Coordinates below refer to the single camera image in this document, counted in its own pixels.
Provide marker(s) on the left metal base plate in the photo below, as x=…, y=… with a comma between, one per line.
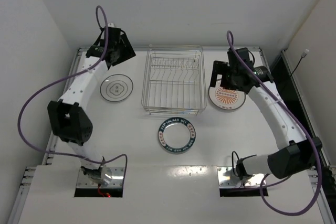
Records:
x=112, y=177

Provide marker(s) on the white plate with orange sunburst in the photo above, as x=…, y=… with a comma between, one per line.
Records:
x=224, y=98

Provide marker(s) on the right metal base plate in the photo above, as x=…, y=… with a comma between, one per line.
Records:
x=227, y=179

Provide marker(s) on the wire dish rack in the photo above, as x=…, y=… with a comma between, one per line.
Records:
x=174, y=80

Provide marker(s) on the white plate with green rings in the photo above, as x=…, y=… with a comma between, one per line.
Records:
x=116, y=88

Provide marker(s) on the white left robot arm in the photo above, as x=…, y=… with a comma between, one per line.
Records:
x=68, y=117

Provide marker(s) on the plate with teal lettered rim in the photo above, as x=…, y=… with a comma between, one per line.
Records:
x=176, y=135

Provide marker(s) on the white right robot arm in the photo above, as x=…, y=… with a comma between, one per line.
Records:
x=297, y=150

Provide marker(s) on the metal base plate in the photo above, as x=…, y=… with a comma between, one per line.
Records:
x=112, y=177
x=227, y=179

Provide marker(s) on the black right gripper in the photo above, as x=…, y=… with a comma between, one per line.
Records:
x=218, y=69

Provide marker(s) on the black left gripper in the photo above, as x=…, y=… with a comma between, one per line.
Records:
x=125, y=48

